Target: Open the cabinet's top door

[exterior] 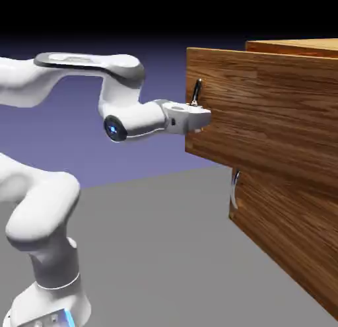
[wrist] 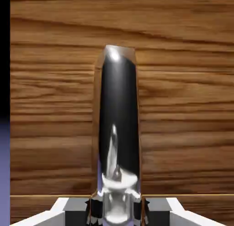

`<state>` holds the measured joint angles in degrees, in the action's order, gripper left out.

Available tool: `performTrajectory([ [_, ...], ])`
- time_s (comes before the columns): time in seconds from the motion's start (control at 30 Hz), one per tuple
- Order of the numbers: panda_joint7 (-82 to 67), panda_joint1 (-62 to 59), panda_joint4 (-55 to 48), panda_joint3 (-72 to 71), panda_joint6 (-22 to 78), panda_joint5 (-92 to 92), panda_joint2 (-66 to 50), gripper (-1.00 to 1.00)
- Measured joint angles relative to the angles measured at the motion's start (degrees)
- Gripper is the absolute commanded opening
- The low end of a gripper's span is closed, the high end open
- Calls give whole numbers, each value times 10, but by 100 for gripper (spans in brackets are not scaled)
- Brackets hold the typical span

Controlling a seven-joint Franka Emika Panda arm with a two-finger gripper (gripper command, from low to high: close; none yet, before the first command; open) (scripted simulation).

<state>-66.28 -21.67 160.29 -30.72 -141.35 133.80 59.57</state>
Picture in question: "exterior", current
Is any large wooden cabinet door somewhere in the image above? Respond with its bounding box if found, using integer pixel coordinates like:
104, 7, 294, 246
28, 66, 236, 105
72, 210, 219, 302
185, 47, 338, 192

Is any wooden cabinet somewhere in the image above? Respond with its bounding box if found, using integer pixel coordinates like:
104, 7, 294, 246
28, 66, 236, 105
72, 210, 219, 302
228, 38, 338, 320

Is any silver curved metal handle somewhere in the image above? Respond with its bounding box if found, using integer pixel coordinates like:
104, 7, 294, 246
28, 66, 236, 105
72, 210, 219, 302
230, 169, 242, 211

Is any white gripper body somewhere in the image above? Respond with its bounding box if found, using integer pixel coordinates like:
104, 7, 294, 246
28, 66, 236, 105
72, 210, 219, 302
186, 104, 213, 135

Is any dark curved metal handle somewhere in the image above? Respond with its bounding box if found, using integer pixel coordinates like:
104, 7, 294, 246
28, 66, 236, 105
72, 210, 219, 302
189, 77, 204, 108

